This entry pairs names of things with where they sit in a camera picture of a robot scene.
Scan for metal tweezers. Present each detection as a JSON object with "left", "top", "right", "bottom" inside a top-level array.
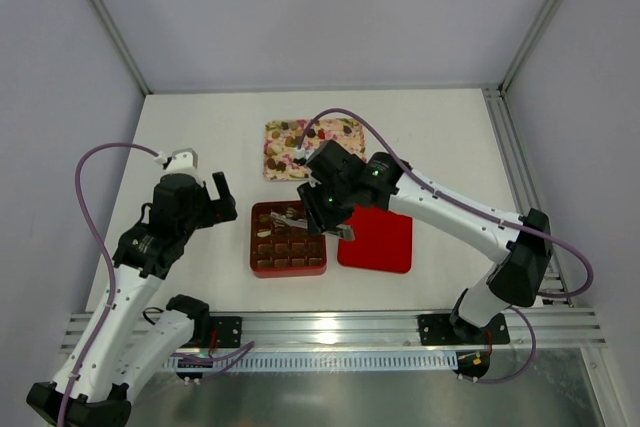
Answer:
[{"left": 270, "top": 212, "right": 355, "bottom": 242}]

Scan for red box lid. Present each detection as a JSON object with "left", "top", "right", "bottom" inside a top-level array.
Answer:
[{"left": 337, "top": 207, "right": 413, "bottom": 274}]

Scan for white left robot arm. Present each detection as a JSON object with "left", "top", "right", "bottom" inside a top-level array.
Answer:
[{"left": 26, "top": 172, "right": 237, "bottom": 426}]

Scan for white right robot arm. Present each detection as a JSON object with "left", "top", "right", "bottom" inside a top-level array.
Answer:
[{"left": 298, "top": 141, "right": 552, "bottom": 344}]

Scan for red chocolate box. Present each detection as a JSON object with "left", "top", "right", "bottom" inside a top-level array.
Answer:
[{"left": 249, "top": 201, "right": 327, "bottom": 279}]

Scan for floral tray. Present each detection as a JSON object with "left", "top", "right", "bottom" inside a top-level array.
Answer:
[{"left": 263, "top": 118, "right": 366, "bottom": 181}]

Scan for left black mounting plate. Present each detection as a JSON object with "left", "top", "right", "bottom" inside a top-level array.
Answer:
[{"left": 206, "top": 315, "right": 243, "bottom": 350}]

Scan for black mounting plate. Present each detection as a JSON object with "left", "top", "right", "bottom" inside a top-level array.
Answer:
[
  {"left": 206, "top": 315, "right": 243, "bottom": 350},
  {"left": 417, "top": 312, "right": 510, "bottom": 346}
]

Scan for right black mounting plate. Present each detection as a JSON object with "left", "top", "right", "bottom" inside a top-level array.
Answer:
[{"left": 417, "top": 312, "right": 510, "bottom": 346}]

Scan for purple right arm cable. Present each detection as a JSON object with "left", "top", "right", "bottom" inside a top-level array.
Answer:
[{"left": 294, "top": 107, "right": 596, "bottom": 386}]

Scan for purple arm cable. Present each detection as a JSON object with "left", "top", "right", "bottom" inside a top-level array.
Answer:
[
  {"left": 54, "top": 141, "right": 169, "bottom": 427},
  {"left": 294, "top": 107, "right": 596, "bottom": 386}
]

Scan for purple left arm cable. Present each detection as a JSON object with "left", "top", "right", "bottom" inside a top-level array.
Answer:
[{"left": 54, "top": 141, "right": 169, "bottom": 427}]

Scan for white slotted cable duct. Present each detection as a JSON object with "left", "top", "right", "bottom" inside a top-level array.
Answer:
[{"left": 169, "top": 350, "right": 459, "bottom": 374}]

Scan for right aluminium side rail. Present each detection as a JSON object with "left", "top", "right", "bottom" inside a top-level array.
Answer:
[{"left": 482, "top": 87, "right": 574, "bottom": 307}]

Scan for aluminium front rail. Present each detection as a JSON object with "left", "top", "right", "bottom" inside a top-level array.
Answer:
[{"left": 58, "top": 307, "right": 609, "bottom": 354}]

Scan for left aluminium frame post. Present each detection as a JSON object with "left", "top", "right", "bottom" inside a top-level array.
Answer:
[{"left": 87, "top": 0, "right": 152, "bottom": 96}]

